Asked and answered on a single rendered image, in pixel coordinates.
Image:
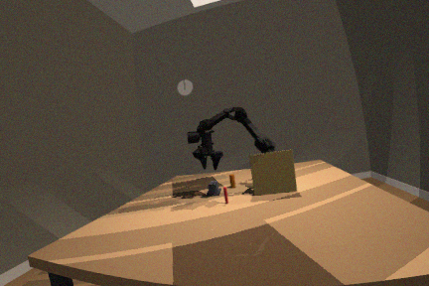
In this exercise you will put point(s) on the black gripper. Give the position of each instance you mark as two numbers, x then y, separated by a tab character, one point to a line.
215	155

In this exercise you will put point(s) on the orange cylinder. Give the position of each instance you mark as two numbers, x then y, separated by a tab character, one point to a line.
232	180

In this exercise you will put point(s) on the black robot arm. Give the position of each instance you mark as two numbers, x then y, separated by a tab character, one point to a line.
204	130

